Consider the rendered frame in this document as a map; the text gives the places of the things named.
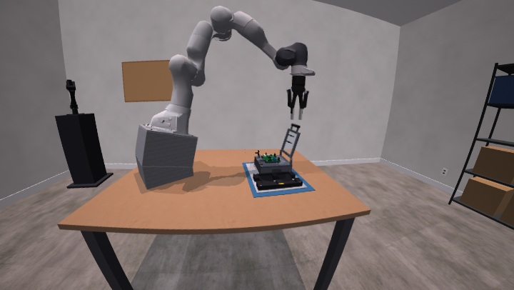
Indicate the green circuit board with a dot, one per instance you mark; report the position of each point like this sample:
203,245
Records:
269,158

